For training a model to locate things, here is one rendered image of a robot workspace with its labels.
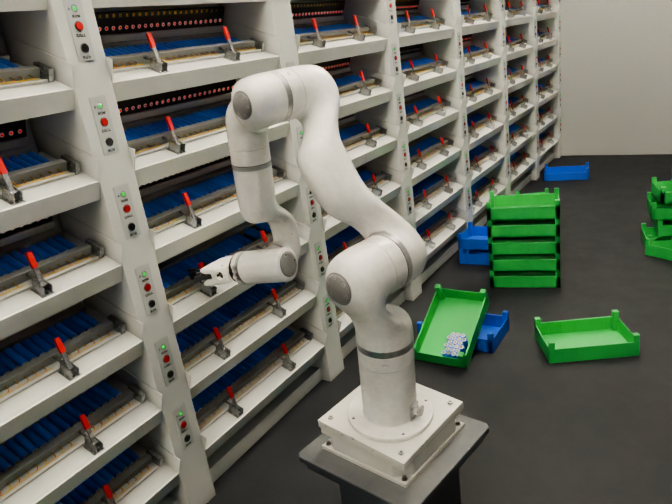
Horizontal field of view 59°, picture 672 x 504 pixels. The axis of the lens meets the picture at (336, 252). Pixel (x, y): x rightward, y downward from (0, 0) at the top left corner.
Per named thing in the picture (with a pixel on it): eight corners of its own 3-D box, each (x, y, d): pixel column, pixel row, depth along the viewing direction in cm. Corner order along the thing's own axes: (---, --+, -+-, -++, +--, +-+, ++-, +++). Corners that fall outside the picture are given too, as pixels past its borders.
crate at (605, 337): (616, 328, 221) (616, 309, 219) (639, 355, 202) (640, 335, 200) (534, 336, 224) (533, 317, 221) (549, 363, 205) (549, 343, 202)
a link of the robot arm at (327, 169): (359, 310, 119) (409, 279, 129) (397, 294, 109) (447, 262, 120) (242, 92, 120) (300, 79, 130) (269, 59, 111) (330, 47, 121)
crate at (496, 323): (509, 328, 232) (508, 310, 229) (493, 354, 216) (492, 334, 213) (438, 318, 248) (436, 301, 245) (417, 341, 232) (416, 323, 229)
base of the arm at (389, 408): (446, 398, 135) (444, 329, 127) (411, 453, 120) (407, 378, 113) (372, 378, 144) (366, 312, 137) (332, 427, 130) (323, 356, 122)
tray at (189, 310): (306, 252, 197) (311, 227, 192) (171, 336, 150) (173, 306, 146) (259, 229, 205) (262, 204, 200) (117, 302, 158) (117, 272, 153)
